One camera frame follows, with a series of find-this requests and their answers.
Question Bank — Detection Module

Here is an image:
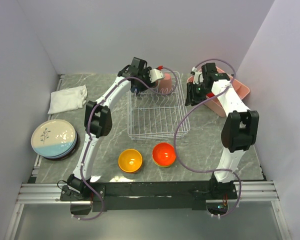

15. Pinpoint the white wire dish rack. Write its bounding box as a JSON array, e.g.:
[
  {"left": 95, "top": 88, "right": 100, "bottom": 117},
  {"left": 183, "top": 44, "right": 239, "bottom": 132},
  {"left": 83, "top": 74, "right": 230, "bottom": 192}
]
[{"left": 127, "top": 71, "right": 188, "bottom": 140}]

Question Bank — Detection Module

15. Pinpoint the pink compartment organizer tray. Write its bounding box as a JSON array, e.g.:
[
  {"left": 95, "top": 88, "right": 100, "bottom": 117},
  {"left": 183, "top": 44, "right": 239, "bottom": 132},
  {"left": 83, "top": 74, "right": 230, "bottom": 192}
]
[{"left": 187, "top": 62, "right": 252, "bottom": 121}]

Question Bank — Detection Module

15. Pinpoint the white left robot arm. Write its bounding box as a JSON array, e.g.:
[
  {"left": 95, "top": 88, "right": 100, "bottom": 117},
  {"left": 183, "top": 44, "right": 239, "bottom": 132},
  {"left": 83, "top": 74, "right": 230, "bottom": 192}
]
[{"left": 67, "top": 57, "right": 155, "bottom": 201}]

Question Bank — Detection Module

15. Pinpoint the aluminium rail frame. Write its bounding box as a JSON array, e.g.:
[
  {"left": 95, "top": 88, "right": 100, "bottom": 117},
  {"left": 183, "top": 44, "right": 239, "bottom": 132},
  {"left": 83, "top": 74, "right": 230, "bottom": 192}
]
[{"left": 3, "top": 73, "right": 291, "bottom": 240}]

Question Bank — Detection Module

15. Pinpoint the cream and blue plate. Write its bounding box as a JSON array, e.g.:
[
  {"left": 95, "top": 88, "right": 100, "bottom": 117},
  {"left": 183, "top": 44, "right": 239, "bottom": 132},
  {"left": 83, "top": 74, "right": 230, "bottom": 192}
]
[{"left": 30, "top": 119, "right": 78, "bottom": 159}]

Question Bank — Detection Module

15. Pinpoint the orange-yellow bowl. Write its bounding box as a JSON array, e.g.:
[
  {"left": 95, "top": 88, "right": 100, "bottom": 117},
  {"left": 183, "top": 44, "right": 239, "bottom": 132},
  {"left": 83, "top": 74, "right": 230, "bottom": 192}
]
[{"left": 118, "top": 149, "right": 143, "bottom": 174}]

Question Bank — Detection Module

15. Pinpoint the dark blue ceramic mug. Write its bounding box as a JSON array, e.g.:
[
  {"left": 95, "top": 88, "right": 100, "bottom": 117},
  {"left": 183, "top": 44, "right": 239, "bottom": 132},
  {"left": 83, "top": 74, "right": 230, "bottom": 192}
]
[{"left": 130, "top": 86, "right": 140, "bottom": 95}]

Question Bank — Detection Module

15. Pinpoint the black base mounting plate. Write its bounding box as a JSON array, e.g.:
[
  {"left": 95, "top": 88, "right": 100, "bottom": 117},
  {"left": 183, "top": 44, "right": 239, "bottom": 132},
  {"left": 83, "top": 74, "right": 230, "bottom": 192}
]
[{"left": 60, "top": 180, "right": 242, "bottom": 215}]

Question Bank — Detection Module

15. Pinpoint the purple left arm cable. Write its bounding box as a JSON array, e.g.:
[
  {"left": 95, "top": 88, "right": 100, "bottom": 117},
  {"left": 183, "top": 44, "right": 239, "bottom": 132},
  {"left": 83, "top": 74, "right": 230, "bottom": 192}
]
[{"left": 73, "top": 66, "right": 181, "bottom": 221}]

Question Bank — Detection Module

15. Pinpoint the red cloth item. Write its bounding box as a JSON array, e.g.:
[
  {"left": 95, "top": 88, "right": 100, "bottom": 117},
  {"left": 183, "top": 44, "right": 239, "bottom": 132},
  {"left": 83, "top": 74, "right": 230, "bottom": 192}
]
[{"left": 206, "top": 92, "right": 215, "bottom": 99}]

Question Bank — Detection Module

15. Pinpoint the red-orange bowl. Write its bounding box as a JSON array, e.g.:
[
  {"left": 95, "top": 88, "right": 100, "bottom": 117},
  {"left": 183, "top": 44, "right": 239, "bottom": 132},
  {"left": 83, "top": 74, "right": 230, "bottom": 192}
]
[{"left": 152, "top": 142, "right": 176, "bottom": 168}]

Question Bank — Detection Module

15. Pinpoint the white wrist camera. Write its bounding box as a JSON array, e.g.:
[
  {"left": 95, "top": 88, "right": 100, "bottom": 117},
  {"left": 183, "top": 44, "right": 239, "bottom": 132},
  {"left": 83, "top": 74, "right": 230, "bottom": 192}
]
[
  {"left": 190, "top": 67, "right": 203, "bottom": 85},
  {"left": 149, "top": 68, "right": 165, "bottom": 83}
]

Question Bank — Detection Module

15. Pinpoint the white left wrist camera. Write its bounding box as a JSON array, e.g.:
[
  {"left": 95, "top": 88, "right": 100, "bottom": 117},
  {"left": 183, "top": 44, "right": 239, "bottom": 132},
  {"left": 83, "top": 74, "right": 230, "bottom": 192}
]
[{"left": 149, "top": 68, "right": 165, "bottom": 83}]

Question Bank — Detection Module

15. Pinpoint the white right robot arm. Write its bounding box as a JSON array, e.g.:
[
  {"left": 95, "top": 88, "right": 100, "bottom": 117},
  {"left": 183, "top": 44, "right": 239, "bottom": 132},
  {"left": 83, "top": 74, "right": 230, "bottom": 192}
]
[{"left": 185, "top": 60, "right": 260, "bottom": 199}]

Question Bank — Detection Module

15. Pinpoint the white folded cloth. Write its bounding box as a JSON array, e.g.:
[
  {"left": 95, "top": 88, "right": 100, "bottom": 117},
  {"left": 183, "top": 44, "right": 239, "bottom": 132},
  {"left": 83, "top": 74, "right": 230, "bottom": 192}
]
[{"left": 47, "top": 85, "right": 88, "bottom": 115}]

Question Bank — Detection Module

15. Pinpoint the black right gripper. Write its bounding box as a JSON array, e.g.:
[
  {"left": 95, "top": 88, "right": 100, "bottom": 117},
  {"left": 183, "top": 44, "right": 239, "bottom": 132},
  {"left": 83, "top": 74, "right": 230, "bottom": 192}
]
[{"left": 184, "top": 82, "right": 210, "bottom": 107}]

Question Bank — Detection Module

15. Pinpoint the pink plastic cup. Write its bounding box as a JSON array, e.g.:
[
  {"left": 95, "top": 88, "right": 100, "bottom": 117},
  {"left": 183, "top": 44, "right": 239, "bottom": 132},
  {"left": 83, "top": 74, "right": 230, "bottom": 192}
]
[{"left": 158, "top": 73, "right": 173, "bottom": 93}]

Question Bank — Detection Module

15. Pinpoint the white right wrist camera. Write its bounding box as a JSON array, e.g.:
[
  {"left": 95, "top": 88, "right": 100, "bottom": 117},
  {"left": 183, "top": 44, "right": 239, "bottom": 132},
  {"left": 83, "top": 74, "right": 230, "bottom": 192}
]
[{"left": 190, "top": 67, "right": 203, "bottom": 85}]

